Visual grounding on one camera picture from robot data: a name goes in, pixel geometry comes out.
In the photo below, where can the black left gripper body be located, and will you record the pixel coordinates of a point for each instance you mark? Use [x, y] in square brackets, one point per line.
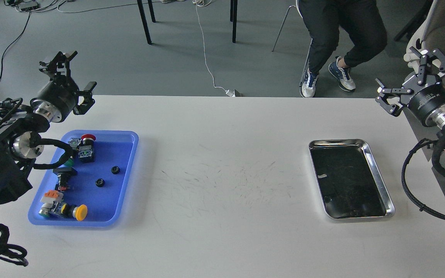
[56, 100]

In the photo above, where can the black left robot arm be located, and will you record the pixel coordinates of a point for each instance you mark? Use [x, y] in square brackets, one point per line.
[21, 146]

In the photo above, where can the orange white connector block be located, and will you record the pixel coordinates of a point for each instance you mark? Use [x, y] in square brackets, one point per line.
[52, 203]

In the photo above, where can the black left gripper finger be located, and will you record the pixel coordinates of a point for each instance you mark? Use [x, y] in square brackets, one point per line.
[58, 68]
[84, 99]

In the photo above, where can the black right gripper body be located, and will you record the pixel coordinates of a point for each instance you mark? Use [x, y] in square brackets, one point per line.
[426, 102]

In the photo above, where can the blue plastic tray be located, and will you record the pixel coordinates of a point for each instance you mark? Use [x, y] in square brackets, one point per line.
[113, 148]

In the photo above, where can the seated person legs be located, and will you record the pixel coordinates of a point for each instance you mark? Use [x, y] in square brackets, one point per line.
[324, 19]

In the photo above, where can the metal chair leg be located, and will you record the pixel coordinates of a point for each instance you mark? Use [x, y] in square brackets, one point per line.
[294, 6]

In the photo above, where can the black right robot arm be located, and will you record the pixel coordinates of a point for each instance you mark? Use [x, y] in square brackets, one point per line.
[438, 148]

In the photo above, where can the small black gear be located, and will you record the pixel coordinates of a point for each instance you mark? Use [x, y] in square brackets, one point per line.
[99, 183]
[115, 170]

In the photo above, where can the red push button switch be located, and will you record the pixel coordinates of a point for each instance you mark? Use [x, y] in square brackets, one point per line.
[86, 153]

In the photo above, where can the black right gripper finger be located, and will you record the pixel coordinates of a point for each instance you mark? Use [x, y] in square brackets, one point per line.
[384, 94]
[426, 63]

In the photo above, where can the yellow push button switch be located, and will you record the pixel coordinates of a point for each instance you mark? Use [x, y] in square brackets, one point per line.
[64, 210]

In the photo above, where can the silver metal tray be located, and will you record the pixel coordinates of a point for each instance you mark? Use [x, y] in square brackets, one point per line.
[349, 181]

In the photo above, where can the black switch part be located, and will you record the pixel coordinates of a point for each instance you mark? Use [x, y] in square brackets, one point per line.
[64, 174]

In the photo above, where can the green push button switch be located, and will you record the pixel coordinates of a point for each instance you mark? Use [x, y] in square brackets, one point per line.
[74, 144]

